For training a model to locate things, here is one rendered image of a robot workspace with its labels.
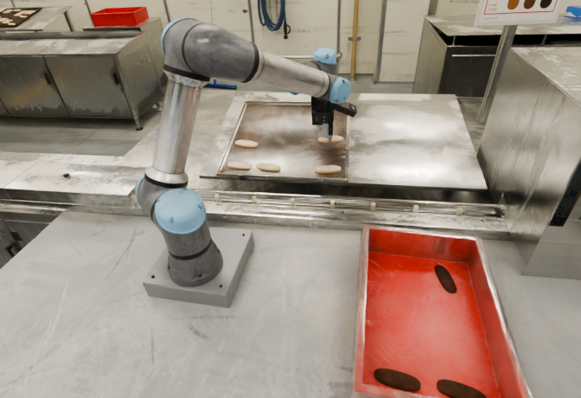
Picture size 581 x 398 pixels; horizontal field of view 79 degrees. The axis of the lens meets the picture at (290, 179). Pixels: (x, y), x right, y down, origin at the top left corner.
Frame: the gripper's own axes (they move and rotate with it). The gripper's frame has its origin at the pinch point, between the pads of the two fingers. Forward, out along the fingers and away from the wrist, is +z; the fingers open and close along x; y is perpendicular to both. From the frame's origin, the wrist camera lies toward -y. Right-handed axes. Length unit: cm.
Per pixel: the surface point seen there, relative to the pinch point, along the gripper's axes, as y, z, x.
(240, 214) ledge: 32.7, 4.3, 34.6
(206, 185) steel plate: 51, 12, 13
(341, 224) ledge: -1.3, 5.7, 39.3
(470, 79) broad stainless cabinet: -107, 48, -118
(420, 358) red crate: -15, 1, 82
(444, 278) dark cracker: -28, 4, 60
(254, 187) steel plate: 30.9, 12.0, 14.7
